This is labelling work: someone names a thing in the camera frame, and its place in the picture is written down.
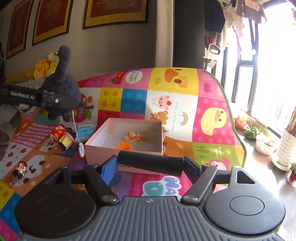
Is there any black plush toy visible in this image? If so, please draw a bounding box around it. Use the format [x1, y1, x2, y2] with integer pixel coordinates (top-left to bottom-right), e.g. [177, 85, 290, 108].
[39, 45, 86, 122]

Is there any black cylinder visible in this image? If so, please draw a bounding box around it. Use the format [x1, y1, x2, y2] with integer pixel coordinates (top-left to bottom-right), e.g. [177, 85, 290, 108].
[117, 151, 184, 177]

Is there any blue tissue pack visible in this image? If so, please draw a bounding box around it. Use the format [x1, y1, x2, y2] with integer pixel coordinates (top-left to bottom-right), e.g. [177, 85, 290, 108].
[77, 125, 95, 139]

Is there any pudding cup toy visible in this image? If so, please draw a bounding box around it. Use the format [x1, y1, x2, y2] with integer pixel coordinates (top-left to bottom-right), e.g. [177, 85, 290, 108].
[58, 132, 74, 151]

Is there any orange pumpkin shell toy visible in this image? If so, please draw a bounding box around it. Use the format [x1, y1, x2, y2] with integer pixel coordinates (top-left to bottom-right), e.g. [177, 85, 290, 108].
[111, 141, 131, 150]

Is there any yellow toast toy keychain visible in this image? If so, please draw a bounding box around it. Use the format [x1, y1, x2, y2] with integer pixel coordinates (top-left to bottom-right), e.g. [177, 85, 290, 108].
[125, 132, 154, 144]

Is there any small black figure keychain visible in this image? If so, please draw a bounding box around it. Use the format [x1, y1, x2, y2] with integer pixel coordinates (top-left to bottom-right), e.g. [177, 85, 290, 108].
[9, 161, 27, 188]

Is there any pink cardboard box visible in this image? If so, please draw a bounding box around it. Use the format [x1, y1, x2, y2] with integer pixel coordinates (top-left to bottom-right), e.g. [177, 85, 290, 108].
[85, 118, 163, 164]

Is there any red hooded doll figure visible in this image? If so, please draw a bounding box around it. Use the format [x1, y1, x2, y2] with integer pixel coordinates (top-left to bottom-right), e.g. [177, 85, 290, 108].
[49, 124, 66, 142]

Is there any yellow duck plush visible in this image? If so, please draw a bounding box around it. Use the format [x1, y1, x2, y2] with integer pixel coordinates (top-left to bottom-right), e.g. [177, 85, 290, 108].
[33, 59, 49, 80]

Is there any yellow green plush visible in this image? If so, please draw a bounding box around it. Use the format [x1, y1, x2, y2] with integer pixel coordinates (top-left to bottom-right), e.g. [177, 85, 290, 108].
[45, 52, 57, 77]

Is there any colourful cartoon play mat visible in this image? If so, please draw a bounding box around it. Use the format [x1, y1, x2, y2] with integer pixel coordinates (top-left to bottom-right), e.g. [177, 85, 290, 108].
[1, 68, 246, 240]

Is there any framed red picture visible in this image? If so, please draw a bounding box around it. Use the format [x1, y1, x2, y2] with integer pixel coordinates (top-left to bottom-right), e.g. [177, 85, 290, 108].
[6, 0, 34, 59]
[83, 0, 147, 29]
[32, 0, 74, 46]

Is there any red bowl with plant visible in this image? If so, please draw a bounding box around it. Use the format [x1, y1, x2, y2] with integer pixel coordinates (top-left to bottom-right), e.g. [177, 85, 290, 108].
[234, 116, 252, 130]

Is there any white bowl with plant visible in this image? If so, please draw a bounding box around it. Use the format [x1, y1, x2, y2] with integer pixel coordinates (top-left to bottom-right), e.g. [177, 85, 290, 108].
[255, 134, 276, 156]

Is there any white ribbed plant pot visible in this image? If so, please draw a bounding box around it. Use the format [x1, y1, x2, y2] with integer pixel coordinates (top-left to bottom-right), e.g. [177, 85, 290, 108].
[271, 130, 296, 171]

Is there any small red potted plant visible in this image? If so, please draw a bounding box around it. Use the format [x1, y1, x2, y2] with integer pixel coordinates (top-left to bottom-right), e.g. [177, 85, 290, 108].
[287, 163, 296, 187]

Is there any white pull string with ring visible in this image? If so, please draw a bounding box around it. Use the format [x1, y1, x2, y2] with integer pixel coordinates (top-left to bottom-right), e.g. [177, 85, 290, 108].
[72, 109, 86, 159]

